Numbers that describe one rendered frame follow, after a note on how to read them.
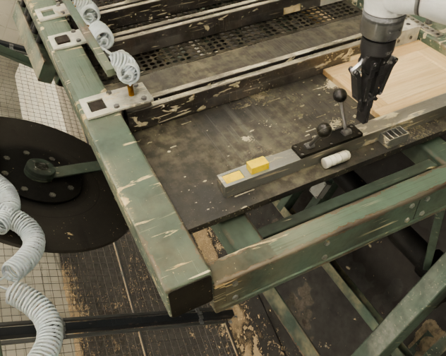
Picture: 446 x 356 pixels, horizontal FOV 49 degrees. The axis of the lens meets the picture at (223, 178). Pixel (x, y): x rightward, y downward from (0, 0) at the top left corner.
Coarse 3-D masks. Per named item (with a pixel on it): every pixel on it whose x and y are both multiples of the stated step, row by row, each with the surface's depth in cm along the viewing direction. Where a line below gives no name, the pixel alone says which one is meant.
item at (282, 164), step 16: (400, 112) 140; (416, 112) 139; (432, 112) 140; (368, 128) 135; (384, 128) 135; (352, 144) 133; (272, 160) 126; (288, 160) 126; (304, 160) 127; (320, 160) 131; (256, 176) 123; (272, 176) 126; (224, 192) 122; (240, 192) 124
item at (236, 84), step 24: (408, 24) 171; (312, 48) 161; (336, 48) 160; (240, 72) 152; (264, 72) 151; (288, 72) 155; (312, 72) 160; (96, 96) 138; (120, 96) 137; (144, 96) 136; (168, 96) 145; (192, 96) 144; (216, 96) 148; (240, 96) 153; (144, 120) 142; (168, 120) 146
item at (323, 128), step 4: (320, 124) 118; (324, 124) 118; (328, 124) 118; (320, 128) 117; (324, 128) 117; (328, 128) 117; (320, 132) 118; (324, 132) 117; (328, 132) 117; (316, 136) 122; (320, 136) 119; (324, 136) 118; (312, 140) 125; (316, 140) 124; (304, 144) 128; (308, 144) 127; (312, 144) 126; (308, 148) 127
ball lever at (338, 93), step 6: (336, 90) 128; (342, 90) 127; (336, 96) 128; (342, 96) 127; (342, 102) 129; (342, 108) 130; (342, 114) 130; (342, 120) 131; (342, 132) 131; (348, 132) 131
